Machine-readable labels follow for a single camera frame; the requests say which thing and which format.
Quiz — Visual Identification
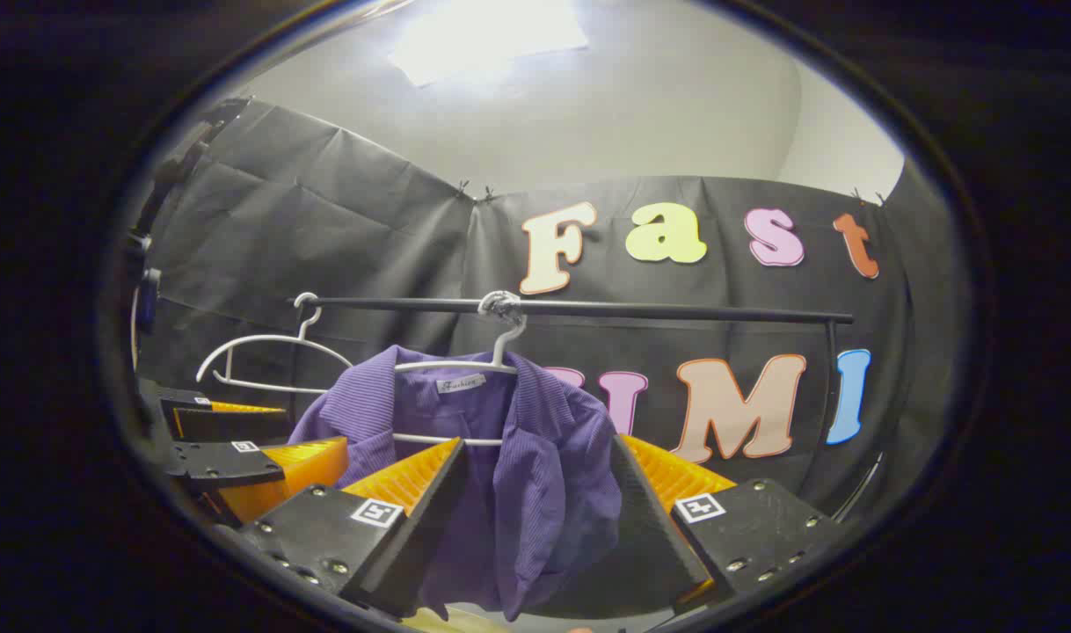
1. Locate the black backdrop stand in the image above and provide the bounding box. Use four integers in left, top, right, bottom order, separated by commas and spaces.
129, 95, 255, 335

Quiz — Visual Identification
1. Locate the clear tape wrap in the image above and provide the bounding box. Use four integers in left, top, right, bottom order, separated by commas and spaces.
477, 290, 525, 324

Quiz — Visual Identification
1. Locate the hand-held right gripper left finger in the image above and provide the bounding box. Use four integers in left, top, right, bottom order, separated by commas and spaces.
235, 435, 469, 619

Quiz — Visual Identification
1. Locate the plain white hanger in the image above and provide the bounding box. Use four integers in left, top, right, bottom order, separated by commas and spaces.
195, 292, 353, 395

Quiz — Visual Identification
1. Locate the white hanger with taped hook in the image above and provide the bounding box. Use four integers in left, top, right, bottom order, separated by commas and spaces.
393, 303, 528, 447

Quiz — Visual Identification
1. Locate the ceiling light panel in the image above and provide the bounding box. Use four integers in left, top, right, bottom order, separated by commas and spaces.
388, 0, 589, 89

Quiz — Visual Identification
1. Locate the black clothes rack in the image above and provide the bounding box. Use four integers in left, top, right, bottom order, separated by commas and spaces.
289, 295, 856, 445

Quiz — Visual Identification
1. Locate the purple ribbed shirt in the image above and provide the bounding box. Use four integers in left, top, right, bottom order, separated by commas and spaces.
288, 345, 624, 622

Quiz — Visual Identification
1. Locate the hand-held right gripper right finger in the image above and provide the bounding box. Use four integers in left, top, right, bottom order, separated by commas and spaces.
527, 433, 846, 621

